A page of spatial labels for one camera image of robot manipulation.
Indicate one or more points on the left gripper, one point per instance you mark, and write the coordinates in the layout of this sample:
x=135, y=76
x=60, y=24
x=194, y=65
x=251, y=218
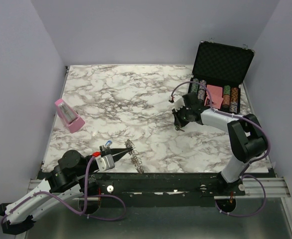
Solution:
x=117, y=156

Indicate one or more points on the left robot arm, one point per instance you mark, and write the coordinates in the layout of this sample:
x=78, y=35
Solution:
x=70, y=183

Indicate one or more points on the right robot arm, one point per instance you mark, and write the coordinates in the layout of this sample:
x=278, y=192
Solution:
x=247, y=140

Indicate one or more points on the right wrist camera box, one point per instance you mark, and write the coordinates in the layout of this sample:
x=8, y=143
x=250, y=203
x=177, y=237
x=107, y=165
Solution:
x=178, y=102

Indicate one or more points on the green tagged key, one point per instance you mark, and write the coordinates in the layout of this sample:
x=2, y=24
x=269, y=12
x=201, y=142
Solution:
x=178, y=128

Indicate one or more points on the pink metronome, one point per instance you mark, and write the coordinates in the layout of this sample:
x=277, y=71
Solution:
x=70, y=119

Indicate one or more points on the metal key ring disc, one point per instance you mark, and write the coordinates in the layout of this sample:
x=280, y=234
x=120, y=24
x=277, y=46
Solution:
x=135, y=160

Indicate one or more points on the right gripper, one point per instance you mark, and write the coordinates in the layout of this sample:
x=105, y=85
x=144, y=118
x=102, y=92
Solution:
x=177, y=121

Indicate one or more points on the black poker chip case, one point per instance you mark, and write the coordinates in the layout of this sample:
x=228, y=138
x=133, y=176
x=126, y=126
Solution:
x=221, y=65

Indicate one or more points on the pink playing card deck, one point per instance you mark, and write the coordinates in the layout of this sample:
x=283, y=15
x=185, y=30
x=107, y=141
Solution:
x=217, y=95

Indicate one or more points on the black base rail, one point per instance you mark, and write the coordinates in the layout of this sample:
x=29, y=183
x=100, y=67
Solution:
x=165, y=189

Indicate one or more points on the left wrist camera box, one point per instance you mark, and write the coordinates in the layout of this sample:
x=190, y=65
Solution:
x=105, y=162

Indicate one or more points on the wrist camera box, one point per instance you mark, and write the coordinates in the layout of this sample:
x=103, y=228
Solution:
x=105, y=162
x=178, y=102

